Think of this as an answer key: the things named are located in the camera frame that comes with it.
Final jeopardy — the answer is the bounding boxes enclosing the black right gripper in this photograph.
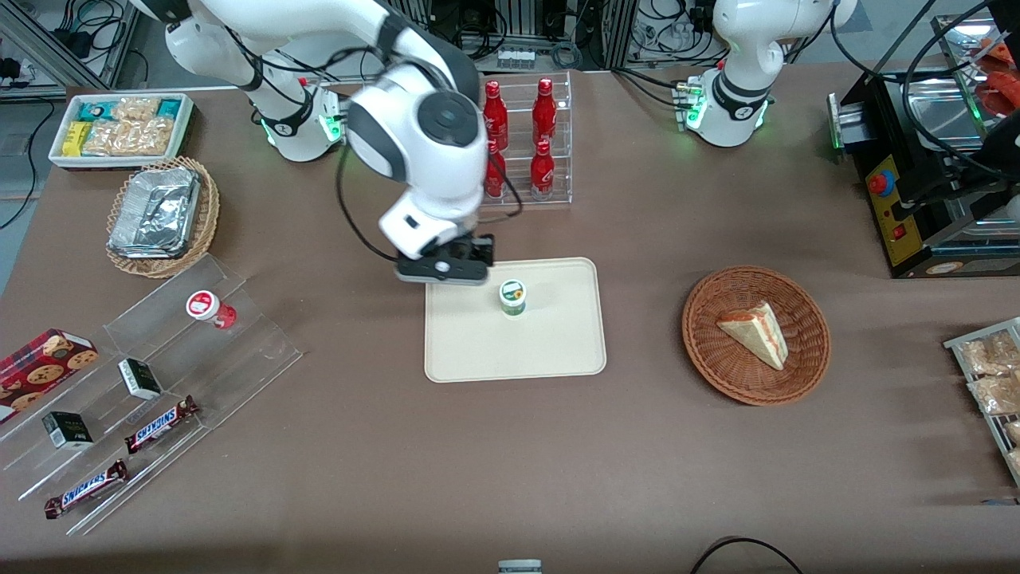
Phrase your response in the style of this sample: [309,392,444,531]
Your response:
[398,234,496,268]

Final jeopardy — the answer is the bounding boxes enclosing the green yogurt cup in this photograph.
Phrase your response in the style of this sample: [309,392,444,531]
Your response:
[499,279,530,318]

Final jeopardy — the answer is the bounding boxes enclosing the cream plastic tray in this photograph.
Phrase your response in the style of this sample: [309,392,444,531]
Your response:
[424,257,608,384]

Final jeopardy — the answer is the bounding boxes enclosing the red cola bottle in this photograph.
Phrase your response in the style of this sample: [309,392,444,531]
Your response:
[483,80,509,152]
[530,141,556,200]
[532,77,558,148]
[484,142,508,199]

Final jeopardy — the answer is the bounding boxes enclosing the clear acrylic bottle rack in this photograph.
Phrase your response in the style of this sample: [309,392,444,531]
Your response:
[478,70,575,206]

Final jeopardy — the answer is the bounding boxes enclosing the clear acrylic stepped display stand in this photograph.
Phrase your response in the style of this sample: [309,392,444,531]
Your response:
[0,254,304,537]

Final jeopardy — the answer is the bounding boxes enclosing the red yogurt cup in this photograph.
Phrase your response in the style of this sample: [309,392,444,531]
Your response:
[186,289,237,330]

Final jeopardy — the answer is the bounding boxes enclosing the brown round wicker basket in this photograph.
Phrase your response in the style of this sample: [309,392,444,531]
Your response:
[681,265,832,407]

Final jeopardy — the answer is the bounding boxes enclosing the light wicker basket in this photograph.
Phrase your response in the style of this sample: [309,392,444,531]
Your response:
[105,155,221,279]

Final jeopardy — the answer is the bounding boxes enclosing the stacked foil trays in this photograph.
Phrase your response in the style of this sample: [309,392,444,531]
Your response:
[108,166,202,260]

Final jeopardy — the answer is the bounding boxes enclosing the wrapped triangle sandwich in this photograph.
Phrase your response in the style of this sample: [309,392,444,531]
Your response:
[716,301,790,372]

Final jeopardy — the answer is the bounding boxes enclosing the small black box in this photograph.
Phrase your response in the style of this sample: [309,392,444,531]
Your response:
[118,358,163,401]
[41,411,95,451]

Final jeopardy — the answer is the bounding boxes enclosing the Snickers chocolate bar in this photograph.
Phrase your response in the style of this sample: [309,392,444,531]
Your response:
[124,395,200,455]
[44,458,128,521]

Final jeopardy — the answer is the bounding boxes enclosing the clear bag of crackers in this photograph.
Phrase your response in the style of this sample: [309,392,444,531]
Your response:
[82,118,176,156]
[112,97,163,122]

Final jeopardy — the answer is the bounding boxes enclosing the white plastic bin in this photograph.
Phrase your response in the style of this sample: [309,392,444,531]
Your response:
[48,92,195,171]

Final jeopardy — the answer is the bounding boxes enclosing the red plaid cookie box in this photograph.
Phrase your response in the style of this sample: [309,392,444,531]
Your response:
[0,328,100,415]

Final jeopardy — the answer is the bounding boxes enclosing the black toaster machine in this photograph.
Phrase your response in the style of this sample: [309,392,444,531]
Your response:
[827,16,1020,280]

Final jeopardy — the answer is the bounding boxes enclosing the steel pan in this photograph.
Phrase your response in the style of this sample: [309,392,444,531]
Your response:
[900,68,997,152]

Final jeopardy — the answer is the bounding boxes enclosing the orange red toy food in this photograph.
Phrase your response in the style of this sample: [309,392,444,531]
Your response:
[974,36,1020,116]

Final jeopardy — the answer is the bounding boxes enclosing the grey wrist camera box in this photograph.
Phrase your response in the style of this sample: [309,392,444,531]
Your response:
[396,257,489,286]

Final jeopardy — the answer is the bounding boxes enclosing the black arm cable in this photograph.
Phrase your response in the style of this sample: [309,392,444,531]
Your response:
[335,140,403,264]

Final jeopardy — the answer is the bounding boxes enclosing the black floor cable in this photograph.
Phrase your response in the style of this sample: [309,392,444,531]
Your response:
[689,537,806,574]

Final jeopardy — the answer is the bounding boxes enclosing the aluminium frame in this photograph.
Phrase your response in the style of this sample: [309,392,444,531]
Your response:
[0,0,136,96]

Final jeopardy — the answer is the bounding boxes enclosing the grey wire rack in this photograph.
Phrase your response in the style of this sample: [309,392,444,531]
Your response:
[943,317,1020,487]

